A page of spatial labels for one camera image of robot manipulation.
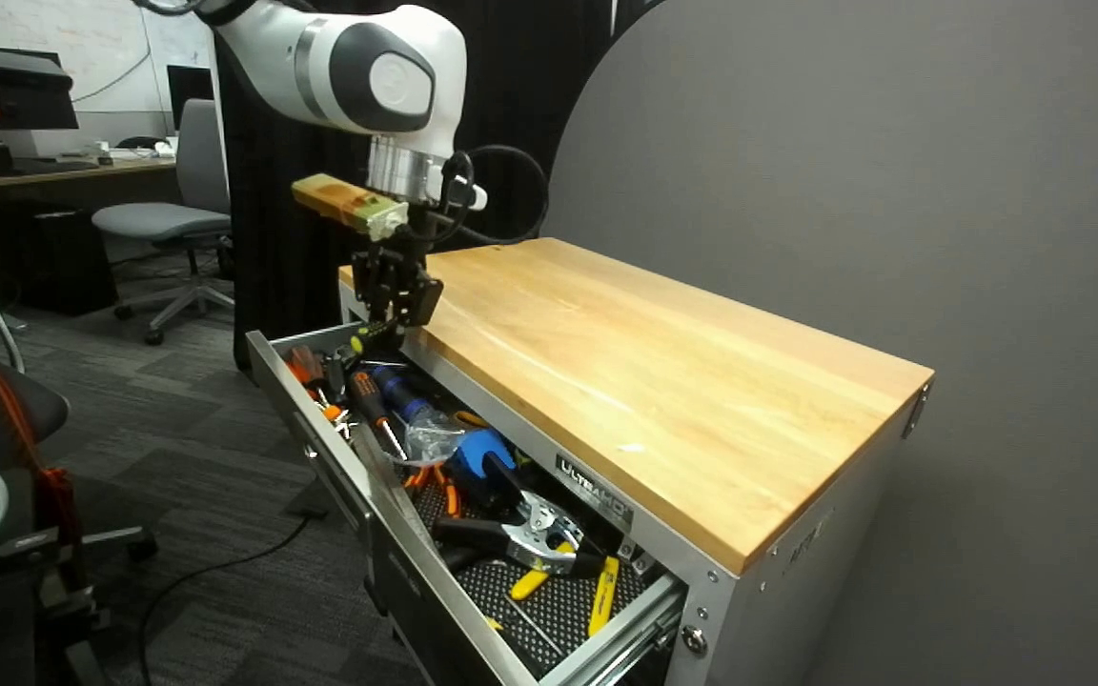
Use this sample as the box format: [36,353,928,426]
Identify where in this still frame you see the steel ruler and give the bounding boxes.
[349,419,443,558]

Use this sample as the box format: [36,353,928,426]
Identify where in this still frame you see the black and silver spring clamp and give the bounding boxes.
[432,452,609,578]

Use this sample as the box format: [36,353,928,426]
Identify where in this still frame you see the steel tool cabinet, wooden top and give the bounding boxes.
[244,236,937,686]

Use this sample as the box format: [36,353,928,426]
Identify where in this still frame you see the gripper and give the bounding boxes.
[351,204,444,331]

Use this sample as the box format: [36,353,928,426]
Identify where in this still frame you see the black monitor on stand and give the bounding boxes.
[0,42,81,178]

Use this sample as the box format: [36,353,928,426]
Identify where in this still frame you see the wooden desk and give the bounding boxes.
[0,155,178,287]

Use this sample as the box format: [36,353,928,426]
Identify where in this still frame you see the drawer handle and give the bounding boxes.
[294,419,388,558]

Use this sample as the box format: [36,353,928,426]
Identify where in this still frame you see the grey office chair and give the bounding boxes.
[91,98,236,347]

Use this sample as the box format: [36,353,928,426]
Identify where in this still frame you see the clear plastic bag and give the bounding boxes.
[403,398,470,466]

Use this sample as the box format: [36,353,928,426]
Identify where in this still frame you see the black computer tower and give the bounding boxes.
[28,204,118,317]

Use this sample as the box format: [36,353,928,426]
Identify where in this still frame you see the yellow handled pliers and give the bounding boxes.
[509,543,622,638]

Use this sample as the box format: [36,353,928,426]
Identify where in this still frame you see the orange and black screwdriver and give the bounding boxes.
[348,371,409,462]

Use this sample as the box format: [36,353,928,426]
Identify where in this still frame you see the grey backdrop panel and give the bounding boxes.
[542,0,1098,686]

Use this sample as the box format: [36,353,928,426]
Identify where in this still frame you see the black cable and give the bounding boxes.
[134,513,314,686]

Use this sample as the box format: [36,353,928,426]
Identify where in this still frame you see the drawer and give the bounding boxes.
[244,321,689,686]

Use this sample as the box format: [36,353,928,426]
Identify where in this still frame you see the black screwdriver with yellow accents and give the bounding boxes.
[324,319,409,378]

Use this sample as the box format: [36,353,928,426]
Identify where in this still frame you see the blue handled screwdriver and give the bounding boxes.
[372,364,437,427]

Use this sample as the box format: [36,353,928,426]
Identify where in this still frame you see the orange handled pliers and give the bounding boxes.
[403,463,464,521]

